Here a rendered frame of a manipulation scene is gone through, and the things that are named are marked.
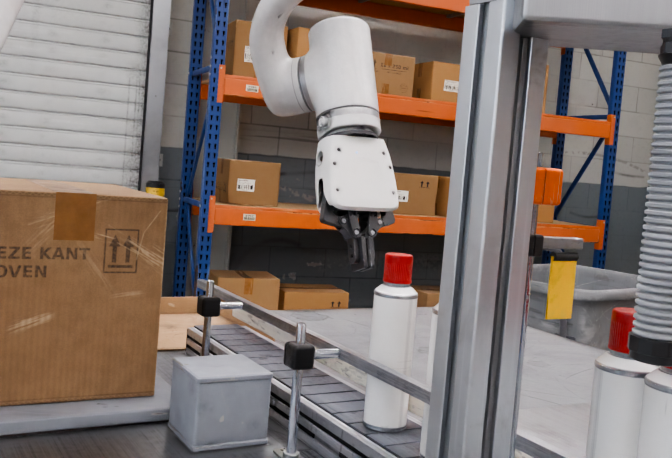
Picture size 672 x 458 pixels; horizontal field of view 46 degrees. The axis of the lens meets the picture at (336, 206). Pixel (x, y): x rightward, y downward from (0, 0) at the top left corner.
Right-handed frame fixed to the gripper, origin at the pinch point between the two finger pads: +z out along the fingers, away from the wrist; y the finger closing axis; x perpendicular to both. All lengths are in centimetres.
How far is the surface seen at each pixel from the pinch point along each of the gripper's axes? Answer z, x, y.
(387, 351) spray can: 12.8, -6.7, -2.0
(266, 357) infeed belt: 10.1, 28.6, -1.4
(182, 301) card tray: -7, 81, 3
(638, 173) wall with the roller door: -141, 335, 477
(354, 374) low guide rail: 14.4, 9.4, 2.7
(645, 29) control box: -3, -55, -11
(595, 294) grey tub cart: -12, 122, 173
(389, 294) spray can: 6.5, -8.7, -2.2
